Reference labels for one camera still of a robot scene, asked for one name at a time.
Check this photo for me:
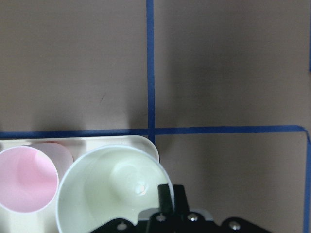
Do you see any cream bunny tray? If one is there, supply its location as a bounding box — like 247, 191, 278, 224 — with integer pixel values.
0, 135, 159, 233

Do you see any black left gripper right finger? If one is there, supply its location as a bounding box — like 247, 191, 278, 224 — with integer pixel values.
173, 184, 190, 215

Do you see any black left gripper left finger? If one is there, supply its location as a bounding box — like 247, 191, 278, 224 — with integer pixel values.
157, 184, 173, 215

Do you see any pink cup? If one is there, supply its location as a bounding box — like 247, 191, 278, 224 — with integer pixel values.
0, 143, 73, 213

